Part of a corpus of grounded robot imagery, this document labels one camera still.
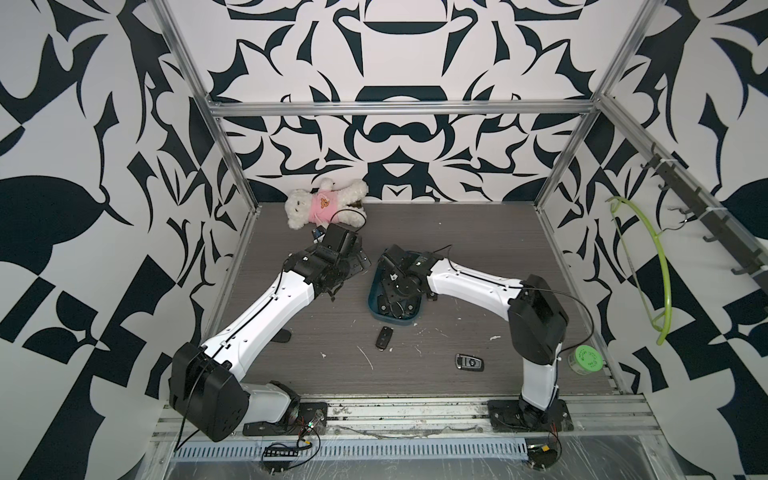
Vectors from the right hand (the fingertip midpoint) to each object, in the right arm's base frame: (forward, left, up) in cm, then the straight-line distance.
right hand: (391, 288), depth 89 cm
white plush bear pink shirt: (+33, +22, +2) cm, 39 cm away
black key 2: (-12, +31, -6) cm, 34 cm away
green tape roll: (-19, -51, -4) cm, 54 cm away
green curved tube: (-17, -59, +13) cm, 63 cm away
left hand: (+3, +11, +12) cm, 16 cm away
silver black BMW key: (-19, -20, -6) cm, 29 cm away
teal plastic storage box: (+1, +5, -3) cm, 6 cm away
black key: (-12, +2, -7) cm, 14 cm away
